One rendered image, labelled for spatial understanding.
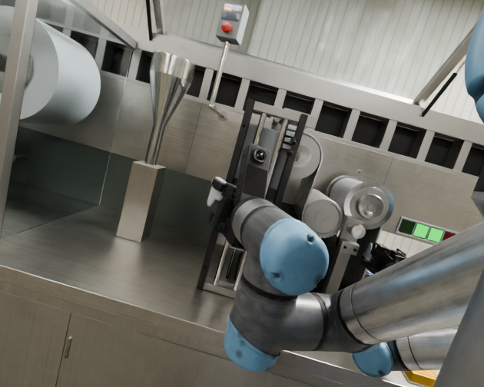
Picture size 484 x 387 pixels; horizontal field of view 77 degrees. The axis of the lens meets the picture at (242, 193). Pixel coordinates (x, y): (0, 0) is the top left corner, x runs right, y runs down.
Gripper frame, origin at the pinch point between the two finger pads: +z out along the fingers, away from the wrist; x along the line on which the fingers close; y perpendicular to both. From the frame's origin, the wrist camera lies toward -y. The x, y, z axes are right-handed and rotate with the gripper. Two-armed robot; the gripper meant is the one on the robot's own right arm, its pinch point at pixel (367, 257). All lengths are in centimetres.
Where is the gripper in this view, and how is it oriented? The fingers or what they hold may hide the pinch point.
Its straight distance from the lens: 107.2
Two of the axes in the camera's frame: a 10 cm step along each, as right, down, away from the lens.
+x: -9.6, -2.8, 0.2
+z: 0.6, -1.4, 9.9
